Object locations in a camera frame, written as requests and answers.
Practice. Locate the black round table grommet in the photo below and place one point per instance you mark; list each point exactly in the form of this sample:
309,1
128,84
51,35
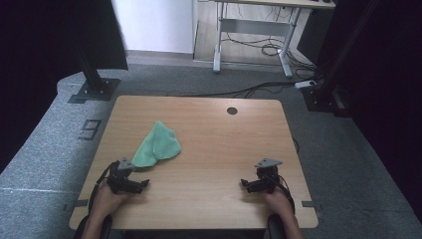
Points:
232,111

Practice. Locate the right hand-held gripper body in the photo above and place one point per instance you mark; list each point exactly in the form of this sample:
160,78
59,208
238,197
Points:
267,181

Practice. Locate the person's right hand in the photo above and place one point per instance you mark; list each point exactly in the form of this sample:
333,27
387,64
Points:
278,200

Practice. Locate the black floor tape marking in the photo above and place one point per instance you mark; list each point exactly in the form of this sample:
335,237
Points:
89,129

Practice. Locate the black chair armrest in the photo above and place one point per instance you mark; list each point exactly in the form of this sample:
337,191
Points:
106,227
274,227

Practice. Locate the green cloth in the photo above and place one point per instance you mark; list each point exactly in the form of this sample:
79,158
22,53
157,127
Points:
157,146

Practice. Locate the black metal stand with base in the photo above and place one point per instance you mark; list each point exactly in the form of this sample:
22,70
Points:
323,96
96,88

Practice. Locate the person's left hand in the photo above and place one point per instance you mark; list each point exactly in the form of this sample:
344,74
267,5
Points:
107,200

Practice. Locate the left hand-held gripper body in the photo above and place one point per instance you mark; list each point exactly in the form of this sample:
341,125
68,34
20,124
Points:
117,181

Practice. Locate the white power strip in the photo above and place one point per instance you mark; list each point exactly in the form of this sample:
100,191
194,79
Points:
305,84

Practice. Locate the black curtain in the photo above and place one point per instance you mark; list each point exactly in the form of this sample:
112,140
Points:
40,66
388,99

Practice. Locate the white desk frame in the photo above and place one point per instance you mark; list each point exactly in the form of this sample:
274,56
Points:
255,28

